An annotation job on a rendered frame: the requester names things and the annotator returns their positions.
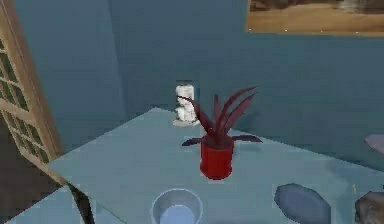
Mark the pale blue dining table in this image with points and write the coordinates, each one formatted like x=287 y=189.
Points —
x=140 y=160

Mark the red potted house plant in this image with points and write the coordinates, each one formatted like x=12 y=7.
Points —
x=216 y=160

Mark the pale blue bowl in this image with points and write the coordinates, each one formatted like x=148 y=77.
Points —
x=177 y=208

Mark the blue-grey oval plate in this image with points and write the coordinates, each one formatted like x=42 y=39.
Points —
x=301 y=205

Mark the framed brown landscape picture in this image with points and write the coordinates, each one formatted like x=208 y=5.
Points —
x=316 y=16

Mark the wooden framed window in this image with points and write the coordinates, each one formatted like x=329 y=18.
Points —
x=20 y=90

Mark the pale grey flat object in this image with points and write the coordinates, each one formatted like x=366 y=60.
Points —
x=376 y=143

